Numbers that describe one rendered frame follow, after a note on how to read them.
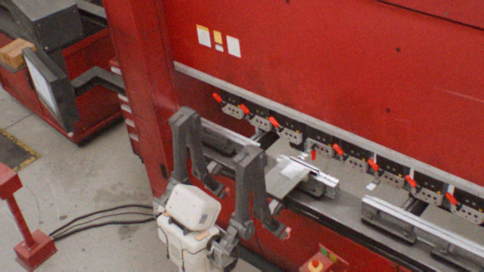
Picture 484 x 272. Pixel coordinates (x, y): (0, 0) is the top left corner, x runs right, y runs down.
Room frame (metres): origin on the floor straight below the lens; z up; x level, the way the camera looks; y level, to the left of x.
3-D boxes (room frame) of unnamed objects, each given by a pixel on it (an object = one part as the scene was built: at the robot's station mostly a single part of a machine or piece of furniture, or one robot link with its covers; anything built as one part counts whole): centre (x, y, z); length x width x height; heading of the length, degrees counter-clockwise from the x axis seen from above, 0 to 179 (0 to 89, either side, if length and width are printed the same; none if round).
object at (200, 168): (2.41, 0.22, 1.40); 0.11 x 0.06 x 0.43; 40
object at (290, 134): (2.65, -0.29, 1.26); 0.15 x 0.09 x 0.17; 45
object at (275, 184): (2.53, -0.20, 1.00); 0.26 x 0.18 x 0.01; 135
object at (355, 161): (2.37, -0.57, 1.26); 0.15 x 0.09 x 0.17; 45
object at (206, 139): (3.02, 0.16, 0.89); 0.30 x 0.05 x 0.03; 45
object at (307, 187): (2.57, -0.29, 0.89); 0.30 x 0.05 x 0.03; 45
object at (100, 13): (3.36, 0.81, 1.66); 0.40 x 0.24 x 0.07; 45
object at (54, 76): (3.07, 1.01, 1.42); 0.45 x 0.12 x 0.36; 30
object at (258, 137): (3.22, -0.25, 0.81); 0.64 x 0.08 x 0.14; 135
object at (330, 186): (2.60, -0.34, 0.92); 0.39 x 0.06 x 0.10; 45
